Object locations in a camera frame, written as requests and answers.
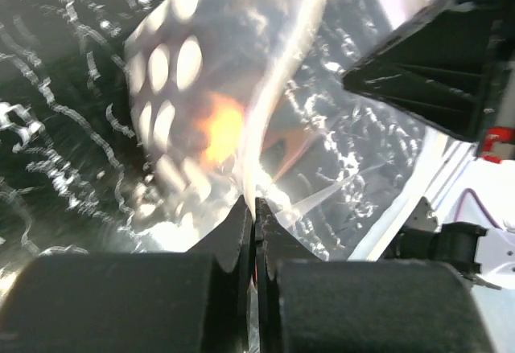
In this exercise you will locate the peach fruit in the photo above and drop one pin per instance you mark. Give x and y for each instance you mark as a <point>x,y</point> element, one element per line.
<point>222,128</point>

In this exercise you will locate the clear dotted zip top bag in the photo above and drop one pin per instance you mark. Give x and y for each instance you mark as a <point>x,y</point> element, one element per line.
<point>241,99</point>

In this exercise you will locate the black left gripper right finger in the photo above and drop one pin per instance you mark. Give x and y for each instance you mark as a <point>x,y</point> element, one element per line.
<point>415,300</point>

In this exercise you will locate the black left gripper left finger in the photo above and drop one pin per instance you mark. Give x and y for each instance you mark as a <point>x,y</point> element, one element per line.
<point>194,301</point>

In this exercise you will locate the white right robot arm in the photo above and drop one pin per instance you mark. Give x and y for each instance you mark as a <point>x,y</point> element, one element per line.
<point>484,256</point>

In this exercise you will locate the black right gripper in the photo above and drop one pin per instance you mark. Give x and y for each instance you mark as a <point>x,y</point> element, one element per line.
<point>446,66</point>

